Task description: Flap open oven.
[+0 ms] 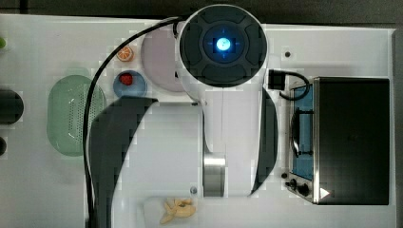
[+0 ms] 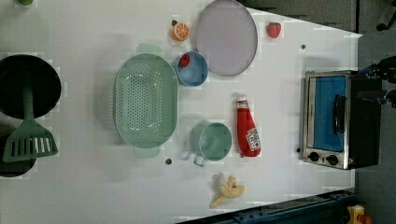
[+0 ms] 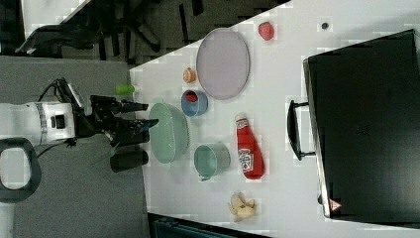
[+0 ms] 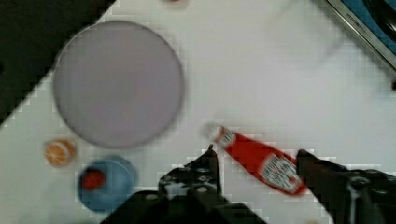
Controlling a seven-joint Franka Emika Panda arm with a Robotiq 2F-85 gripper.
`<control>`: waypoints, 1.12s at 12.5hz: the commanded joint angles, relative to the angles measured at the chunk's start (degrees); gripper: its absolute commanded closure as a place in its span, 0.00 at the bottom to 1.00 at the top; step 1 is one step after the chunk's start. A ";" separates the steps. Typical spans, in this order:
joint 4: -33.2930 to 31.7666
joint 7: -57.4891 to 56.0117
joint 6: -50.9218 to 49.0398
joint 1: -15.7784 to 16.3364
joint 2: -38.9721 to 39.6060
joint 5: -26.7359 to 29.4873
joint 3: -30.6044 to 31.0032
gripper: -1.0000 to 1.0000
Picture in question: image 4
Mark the orange slice toy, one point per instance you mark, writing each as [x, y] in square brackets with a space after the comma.
[59, 152]

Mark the silver toaster oven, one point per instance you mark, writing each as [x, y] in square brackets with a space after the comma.
[372, 21]

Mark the red ketchup bottle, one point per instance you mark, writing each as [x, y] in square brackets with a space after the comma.
[269, 165]

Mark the small red toy fruit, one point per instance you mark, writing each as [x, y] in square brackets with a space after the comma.
[93, 179]

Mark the blue bowl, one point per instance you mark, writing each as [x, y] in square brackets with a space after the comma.
[119, 185]

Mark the grey round plate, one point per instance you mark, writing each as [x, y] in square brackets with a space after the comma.
[118, 84]

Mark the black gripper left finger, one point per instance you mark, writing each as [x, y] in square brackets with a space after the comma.
[203, 171]

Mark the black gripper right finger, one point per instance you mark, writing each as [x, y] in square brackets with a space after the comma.
[349, 196]

